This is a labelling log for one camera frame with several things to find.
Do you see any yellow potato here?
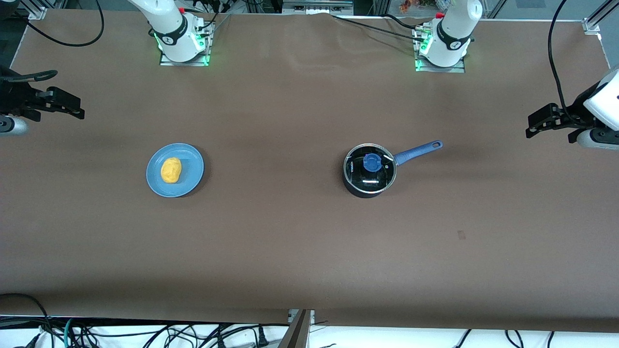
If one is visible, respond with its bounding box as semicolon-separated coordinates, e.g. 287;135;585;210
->
161;157;182;184

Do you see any glass lid with blue knob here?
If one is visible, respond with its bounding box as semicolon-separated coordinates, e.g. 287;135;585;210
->
344;144;397;193

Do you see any blue round plate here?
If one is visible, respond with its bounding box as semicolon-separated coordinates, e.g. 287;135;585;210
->
146;143;205;198

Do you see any colourful toy pile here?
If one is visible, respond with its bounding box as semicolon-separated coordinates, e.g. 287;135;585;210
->
399;0;453;13

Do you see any grey metal box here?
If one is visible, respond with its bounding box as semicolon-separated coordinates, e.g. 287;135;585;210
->
283;0;354;15

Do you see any brown table cover sheet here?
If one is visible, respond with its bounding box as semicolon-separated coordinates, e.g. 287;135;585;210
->
0;9;619;334

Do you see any aluminium profile beam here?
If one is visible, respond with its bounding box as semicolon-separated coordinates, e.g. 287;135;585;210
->
278;309;315;348

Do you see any aluminium frame post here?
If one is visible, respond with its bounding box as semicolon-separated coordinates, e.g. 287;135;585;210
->
583;0;619;34
19;0;47;20

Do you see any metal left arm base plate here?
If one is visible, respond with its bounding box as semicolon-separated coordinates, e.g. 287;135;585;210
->
414;24;466;73

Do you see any dark pot with blue handle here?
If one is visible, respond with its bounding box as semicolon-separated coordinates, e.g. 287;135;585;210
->
343;140;443;198

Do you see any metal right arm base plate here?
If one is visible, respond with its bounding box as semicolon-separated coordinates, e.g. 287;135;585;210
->
160;22;211;67

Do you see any short black table cable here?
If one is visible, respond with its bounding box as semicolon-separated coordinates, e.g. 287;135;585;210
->
382;13;426;30

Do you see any black looped floor cable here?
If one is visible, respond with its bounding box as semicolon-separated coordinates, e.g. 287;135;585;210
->
0;293;53;348

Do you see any long black table cable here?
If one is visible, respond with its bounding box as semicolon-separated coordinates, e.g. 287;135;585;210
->
331;14;428;43

